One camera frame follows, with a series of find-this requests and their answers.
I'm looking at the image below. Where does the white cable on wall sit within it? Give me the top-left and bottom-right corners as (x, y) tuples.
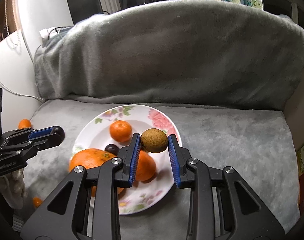
(0, 29), (46, 103)

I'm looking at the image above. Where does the small mandarin with stem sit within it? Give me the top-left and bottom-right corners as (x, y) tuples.
(109, 120), (132, 142)

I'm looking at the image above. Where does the grey fleece blanket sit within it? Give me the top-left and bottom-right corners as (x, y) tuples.
(24, 0), (304, 231)

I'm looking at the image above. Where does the large orange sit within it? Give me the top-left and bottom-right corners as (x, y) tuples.
(68, 148), (125, 197)

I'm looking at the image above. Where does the floral white plate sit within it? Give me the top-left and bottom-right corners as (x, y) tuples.
(72, 105), (182, 215)

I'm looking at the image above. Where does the medium orange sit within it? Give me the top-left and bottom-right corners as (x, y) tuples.
(18, 119), (32, 129)

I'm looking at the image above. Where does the dark plum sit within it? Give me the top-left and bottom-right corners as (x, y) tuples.
(51, 126), (65, 142)
(105, 144), (119, 155)

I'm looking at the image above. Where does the brown longan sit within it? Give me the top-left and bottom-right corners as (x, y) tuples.
(141, 128), (168, 153)

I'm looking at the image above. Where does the tiny kumquat orange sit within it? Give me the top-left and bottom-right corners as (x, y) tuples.
(32, 197), (43, 208)

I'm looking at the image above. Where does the left white gloved hand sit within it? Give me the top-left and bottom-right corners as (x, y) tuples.
(0, 168), (27, 210)

